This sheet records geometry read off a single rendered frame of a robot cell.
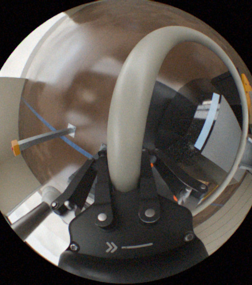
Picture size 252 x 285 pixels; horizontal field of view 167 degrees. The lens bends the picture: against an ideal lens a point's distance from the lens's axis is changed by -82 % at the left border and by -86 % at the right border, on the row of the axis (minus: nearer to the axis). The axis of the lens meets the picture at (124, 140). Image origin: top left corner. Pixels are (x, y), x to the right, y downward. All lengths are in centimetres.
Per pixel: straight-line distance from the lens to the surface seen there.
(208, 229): 610
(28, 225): 62
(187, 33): 16
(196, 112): 51
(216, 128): 51
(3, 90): 596
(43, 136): 127
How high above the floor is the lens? 117
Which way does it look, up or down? 72 degrees down
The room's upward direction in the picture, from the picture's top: 146 degrees counter-clockwise
